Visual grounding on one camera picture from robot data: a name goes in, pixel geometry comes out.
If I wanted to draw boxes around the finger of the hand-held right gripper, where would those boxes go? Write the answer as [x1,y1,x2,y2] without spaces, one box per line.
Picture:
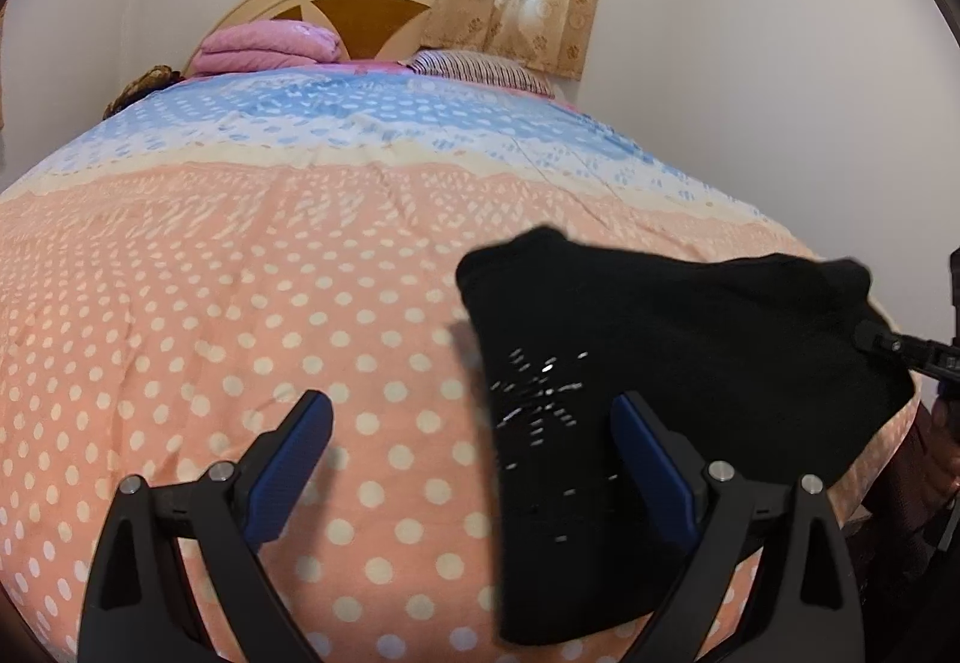
[853,319,949,379]

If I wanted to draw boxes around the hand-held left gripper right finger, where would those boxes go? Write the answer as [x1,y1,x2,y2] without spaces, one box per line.
[609,390,869,663]

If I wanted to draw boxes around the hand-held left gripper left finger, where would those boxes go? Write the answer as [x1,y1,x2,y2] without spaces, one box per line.
[75,390,335,663]

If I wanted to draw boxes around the black pants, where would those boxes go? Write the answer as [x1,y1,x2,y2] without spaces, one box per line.
[455,226,919,647]

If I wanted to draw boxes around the person's dark maroon clothing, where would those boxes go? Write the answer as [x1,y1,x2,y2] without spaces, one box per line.
[846,399,960,638]

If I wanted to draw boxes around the polka dot bedspread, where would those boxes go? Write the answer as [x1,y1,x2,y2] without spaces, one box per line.
[0,59,925,663]

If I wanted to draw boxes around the brown fuzzy bundle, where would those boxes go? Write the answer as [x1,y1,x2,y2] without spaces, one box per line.
[103,63,182,119]

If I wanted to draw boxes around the folded pink blanket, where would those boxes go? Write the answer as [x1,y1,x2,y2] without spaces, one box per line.
[187,19,344,76]

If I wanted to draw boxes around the striped pillow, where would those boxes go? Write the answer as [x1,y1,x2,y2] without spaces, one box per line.
[403,49,561,101]

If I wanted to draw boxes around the cream wooden headboard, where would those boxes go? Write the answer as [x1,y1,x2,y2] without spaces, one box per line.
[184,0,452,73]

